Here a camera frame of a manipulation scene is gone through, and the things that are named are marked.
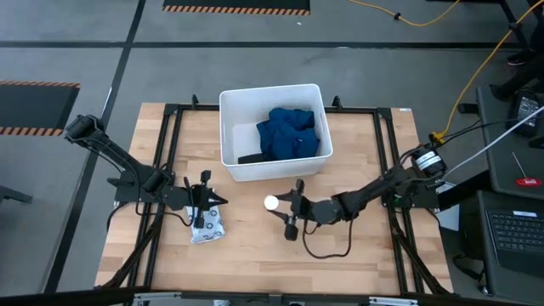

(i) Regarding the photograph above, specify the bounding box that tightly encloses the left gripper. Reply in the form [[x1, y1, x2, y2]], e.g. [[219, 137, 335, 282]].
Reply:
[[188, 169, 230, 230]]

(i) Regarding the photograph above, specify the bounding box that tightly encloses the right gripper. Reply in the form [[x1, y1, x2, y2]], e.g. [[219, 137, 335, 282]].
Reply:
[[268, 178, 318, 242]]

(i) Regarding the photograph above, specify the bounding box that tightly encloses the white patterned cloth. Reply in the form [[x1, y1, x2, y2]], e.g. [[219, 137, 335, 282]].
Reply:
[[186, 204, 226, 245]]

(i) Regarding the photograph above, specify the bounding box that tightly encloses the black bandage roll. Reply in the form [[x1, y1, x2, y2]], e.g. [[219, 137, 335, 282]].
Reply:
[[237, 153, 266, 166]]

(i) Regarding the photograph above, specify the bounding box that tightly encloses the blue cloth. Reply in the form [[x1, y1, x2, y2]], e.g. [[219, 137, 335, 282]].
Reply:
[[255, 106, 321, 163]]

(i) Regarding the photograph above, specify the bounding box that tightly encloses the white perforated plastic basket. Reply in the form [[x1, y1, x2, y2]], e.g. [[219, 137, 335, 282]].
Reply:
[[218, 82, 334, 184]]

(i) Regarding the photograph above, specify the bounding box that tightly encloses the white paper sheet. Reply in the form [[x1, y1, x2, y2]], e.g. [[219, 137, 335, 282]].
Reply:
[[433, 202, 461, 233]]

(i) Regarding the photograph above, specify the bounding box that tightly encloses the black front beam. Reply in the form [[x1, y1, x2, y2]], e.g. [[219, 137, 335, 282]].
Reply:
[[0, 286, 544, 306]]

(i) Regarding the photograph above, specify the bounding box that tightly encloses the black hazard-striped floor mat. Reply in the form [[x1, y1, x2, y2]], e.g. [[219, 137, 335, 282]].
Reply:
[[161, 0, 312, 17], [0, 79, 82, 138]]

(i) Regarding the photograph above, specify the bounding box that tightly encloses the black chair leg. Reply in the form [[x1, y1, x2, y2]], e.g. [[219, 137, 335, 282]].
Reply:
[[0, 184, 35, 206]]

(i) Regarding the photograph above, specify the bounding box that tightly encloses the black desk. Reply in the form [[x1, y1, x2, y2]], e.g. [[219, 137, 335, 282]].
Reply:
[[474, 83, 544, 201]]

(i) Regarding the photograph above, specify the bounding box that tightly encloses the black laptop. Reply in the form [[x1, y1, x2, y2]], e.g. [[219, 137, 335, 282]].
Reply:
[[478, 190, 544, 294]]

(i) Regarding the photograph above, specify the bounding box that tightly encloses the black power adapter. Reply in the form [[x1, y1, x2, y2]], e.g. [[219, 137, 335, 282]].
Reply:
[[508, 89, 544, 138]]

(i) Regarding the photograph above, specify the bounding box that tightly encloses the person's leg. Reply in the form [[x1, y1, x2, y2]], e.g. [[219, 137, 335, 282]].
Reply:
[[488, 25, 544, 102]]

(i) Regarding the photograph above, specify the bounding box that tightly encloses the person's shoe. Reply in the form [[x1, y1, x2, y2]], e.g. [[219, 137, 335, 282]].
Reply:
[[506, 49, 533, 67]]

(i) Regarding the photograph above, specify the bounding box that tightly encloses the black desk leg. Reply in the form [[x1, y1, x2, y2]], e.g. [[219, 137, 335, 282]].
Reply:
[[496, 0, 529, 48]]

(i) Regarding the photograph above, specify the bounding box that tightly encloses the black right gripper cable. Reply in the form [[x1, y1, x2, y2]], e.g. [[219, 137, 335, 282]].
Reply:
[[301, 203, 354, 260]]

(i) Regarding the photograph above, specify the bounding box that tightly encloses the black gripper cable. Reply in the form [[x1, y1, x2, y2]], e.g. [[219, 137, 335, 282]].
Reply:
[[133, 163, 197, 229], [301, 203, 354, 260]]

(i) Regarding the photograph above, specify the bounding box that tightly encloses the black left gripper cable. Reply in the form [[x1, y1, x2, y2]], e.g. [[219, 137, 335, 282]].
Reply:
[[133, 163, 197, 229]]

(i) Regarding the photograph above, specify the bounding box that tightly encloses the silver bracket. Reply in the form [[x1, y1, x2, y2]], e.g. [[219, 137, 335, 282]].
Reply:
[[366, 295, 420, 306], [131, 291, 184, 306]]

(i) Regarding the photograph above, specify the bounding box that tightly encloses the thick white cable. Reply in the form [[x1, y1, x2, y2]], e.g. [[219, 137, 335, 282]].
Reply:
[[441, 105, 544, 179]]

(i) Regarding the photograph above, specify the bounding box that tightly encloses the yellow cable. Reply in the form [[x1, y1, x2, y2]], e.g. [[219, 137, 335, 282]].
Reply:
[[440, 0, 544, 138], [347, 0, 462, 28]]

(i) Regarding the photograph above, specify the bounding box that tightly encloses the red handled tool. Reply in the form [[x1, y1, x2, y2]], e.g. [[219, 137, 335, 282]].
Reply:
[[511, 151, 544, 189]]

